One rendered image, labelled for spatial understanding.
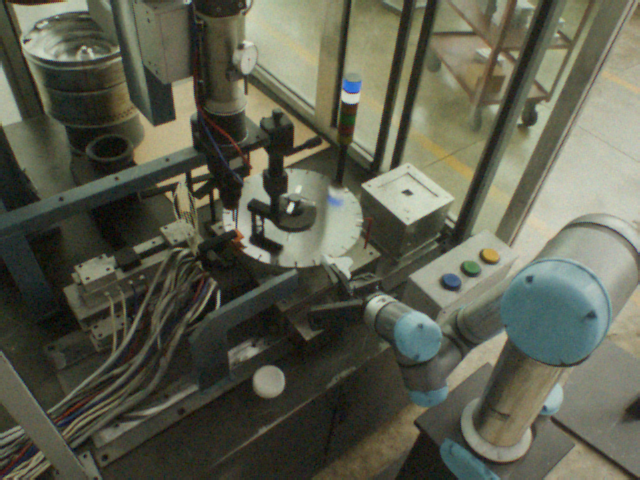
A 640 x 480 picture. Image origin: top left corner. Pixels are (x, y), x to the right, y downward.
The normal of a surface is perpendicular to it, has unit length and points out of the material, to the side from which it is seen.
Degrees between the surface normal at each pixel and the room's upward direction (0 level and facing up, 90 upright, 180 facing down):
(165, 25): 90
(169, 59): 90
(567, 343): 83
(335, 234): 0
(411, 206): 0
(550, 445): 0
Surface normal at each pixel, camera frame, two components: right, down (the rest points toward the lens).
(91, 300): 0.61, 0.61
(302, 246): 0.08, -0.68
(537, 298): -0.68, 0.41
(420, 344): 0.43, 0.21
